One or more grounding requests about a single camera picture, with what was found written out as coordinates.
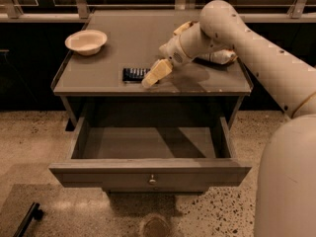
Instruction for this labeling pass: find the metal railing frame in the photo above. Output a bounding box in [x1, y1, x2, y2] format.
[0, 0, 316, 24]

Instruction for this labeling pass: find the white paper bowl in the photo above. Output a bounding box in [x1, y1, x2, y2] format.
[65, 30, 108, 56]

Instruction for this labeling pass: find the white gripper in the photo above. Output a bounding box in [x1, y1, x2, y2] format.
[141, 21, 195, 88]

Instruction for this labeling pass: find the open grey top drawer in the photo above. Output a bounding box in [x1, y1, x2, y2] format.
[49, 118, 251, 194]

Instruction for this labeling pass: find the blue rxbar blueberry bar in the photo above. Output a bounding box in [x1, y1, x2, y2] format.
[122, 68, 150, 82]

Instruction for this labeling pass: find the brass drawer knob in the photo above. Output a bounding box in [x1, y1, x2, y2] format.
[148, 175, 157, 186]

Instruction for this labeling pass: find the grey cabinet table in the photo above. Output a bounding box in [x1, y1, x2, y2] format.
[52, 10, 253, 124]

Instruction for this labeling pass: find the black bar on floor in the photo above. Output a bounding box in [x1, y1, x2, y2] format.
[13, 202, 43, 237]

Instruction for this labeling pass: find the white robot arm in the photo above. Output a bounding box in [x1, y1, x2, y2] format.
[142, 0, 316, 237]

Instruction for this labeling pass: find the brown white snack bag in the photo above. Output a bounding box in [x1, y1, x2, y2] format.
[173, 20, 238, 66]

